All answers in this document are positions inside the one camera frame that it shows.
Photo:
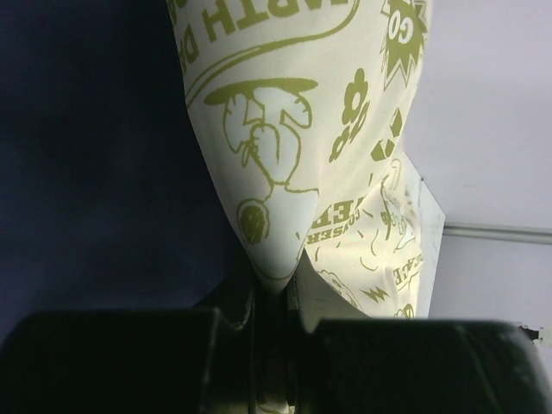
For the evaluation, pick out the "purple garment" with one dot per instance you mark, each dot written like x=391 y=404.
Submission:
x=105 y=198

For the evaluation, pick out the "cream printed garment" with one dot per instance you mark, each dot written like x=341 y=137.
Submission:
x=299 y=108

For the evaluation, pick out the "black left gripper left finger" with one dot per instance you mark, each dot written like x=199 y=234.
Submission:
x=185 y=360

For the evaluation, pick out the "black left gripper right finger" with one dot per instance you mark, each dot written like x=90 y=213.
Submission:
x=362 y=365

